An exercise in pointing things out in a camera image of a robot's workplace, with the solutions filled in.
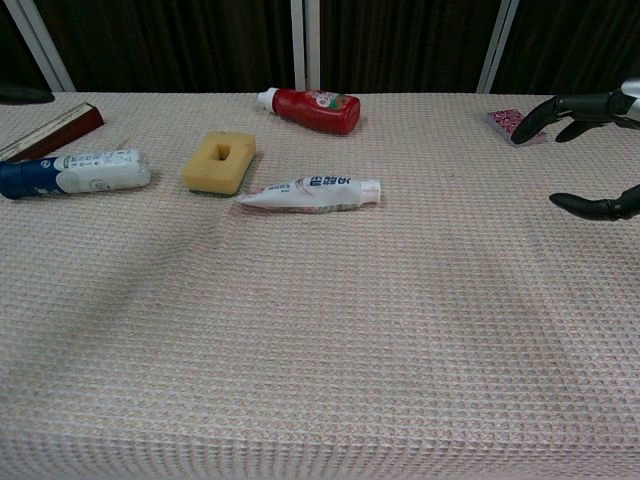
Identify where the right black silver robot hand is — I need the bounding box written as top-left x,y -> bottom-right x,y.
511,76 -> 640,222

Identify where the white metal partition post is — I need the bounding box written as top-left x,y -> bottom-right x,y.
290,0 -> 322,92
0,0 -> 77,93
476,0 -> 522,95

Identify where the yellow sponge with rectangular hole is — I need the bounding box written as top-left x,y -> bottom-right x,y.
180,130 -> 258,194

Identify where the white and blue bottle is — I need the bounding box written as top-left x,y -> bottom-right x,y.
0,146 -> 153,201

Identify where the pink patterned card box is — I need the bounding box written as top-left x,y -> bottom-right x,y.
486,108 -> 549,148

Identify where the white floral toothpaste tube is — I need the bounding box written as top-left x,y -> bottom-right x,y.
234,174 -> 383,216

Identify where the red ketchup bottle white cap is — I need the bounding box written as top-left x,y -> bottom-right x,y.
257,87 -> 362,136

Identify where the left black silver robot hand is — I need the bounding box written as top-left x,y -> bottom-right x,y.
0,85 -> 55,105

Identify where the pink waffle tablecloth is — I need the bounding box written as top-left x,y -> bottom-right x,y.
0,90 -> 640,480

